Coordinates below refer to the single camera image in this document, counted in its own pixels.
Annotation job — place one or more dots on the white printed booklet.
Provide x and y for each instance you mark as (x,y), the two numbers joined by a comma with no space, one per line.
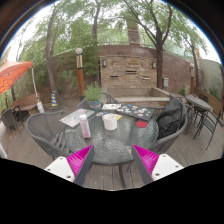
(111,106)

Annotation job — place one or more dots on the grey wicker armchair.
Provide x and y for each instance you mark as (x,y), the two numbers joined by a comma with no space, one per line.
(166,141)
(43,128)
(108,98)

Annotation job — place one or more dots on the orange patio umbrella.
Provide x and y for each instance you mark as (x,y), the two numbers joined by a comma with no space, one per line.
(11,73)

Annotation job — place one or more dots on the wooden bench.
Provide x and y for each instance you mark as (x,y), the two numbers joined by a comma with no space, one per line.
(25,101)

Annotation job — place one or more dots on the white ceramic mug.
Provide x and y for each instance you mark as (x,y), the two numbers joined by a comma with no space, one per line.
(110,122)

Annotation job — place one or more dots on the yellow card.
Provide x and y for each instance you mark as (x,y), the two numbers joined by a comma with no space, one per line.
(119,117)

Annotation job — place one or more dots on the flat round red coaster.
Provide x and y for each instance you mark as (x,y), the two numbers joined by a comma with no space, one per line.
(141,124)

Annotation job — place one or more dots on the green plant in teal pot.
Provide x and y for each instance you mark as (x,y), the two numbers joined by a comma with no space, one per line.
(93,95)

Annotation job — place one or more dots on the black laptop with stickers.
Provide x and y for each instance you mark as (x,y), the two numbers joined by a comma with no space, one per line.
(136,112)

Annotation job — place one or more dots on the black metal chair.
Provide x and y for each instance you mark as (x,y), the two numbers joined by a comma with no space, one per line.
(210,123)

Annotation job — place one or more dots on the pink bottle with white cap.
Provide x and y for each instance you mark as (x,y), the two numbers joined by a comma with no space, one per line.
(85,128)

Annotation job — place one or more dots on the black wall lantern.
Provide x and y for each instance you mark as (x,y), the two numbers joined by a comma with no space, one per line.
(154,65)
(104,62)

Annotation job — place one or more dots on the silver laptop with stickers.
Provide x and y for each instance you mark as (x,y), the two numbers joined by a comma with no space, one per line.
(74,118)

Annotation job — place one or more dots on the grey wall box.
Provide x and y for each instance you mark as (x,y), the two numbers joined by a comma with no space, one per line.
(165,82)

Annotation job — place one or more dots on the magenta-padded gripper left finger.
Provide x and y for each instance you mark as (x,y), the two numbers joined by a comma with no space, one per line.
(78,160)

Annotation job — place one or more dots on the dark grey jacket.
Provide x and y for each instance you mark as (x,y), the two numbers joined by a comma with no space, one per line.
(171,118)

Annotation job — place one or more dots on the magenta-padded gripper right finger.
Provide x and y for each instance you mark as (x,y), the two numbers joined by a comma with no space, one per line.
(148,160)

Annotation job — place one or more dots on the wooden lamp post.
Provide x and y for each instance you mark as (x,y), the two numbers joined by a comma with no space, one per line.
(80,76)
(192,80)

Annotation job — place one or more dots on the dark wicker chair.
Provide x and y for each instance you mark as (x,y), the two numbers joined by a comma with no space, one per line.
(8,118)

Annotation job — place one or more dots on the small round dark table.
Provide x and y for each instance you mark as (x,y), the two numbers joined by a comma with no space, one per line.
(197,101)

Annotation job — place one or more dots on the yellow blue striped cone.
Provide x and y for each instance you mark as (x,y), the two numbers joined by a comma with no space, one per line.
(54,100)

